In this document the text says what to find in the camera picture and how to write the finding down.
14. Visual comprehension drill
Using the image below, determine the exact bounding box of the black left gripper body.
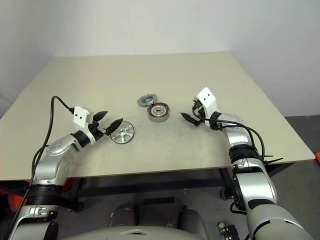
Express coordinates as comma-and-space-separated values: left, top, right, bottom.
87, 119, 109, 140

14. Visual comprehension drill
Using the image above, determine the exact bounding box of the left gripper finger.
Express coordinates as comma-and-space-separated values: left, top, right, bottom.
92, 110, 109, 124
104, 117, 125, 136

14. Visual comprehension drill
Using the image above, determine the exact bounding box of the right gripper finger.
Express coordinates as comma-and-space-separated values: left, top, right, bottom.
180, 112, 201, 127

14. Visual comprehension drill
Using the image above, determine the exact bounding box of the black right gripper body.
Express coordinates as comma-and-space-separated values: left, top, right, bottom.
190, 98, 210, 123

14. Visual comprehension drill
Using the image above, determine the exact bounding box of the silver spoked rotor cover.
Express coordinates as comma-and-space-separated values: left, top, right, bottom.
109, 119, 136, 145

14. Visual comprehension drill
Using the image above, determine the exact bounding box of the motor stator with copper windings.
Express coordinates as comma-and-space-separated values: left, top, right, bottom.
147, 102, 173, 123

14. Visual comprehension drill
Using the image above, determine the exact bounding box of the grey toothed gear plate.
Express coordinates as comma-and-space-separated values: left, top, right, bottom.
137, 93, 158, 108

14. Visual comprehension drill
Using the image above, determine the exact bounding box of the black caster wheel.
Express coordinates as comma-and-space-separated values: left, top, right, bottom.
219, 189, 235, 201

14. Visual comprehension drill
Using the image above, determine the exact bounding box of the dark rounded shape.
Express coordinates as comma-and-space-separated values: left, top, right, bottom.
108, 203, 137, 228

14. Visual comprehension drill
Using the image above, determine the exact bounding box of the grey robot torso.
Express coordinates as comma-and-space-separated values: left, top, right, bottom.
62, 226, 208, 240

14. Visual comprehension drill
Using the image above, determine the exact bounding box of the orange plastic object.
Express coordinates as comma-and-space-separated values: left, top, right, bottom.
0, 188, 26, 213

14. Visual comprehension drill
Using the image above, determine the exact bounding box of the black device with white knob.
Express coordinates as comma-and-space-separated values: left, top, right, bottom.
217, 221, 241, 240

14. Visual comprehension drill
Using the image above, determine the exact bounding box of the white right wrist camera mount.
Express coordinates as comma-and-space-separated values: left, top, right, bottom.
195, 87, 219, 126

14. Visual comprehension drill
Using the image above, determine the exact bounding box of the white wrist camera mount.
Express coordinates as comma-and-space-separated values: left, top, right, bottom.
195, 87, 219, 126
72, 105, 97, 146

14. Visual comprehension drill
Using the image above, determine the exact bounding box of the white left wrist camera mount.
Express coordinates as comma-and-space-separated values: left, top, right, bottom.
72, 105, 97, 146

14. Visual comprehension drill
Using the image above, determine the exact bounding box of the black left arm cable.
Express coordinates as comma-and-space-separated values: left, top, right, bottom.
9, 95, 76, 226

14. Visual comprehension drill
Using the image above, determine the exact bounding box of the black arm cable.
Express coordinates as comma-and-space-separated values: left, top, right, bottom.
192, 109, 267, 163
9, 95, 76, 226

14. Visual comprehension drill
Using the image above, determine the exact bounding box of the black table frame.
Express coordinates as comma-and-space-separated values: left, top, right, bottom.
0, 164, 298, 211

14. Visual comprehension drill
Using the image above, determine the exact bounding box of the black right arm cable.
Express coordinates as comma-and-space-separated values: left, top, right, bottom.
192, 109, 267, 163

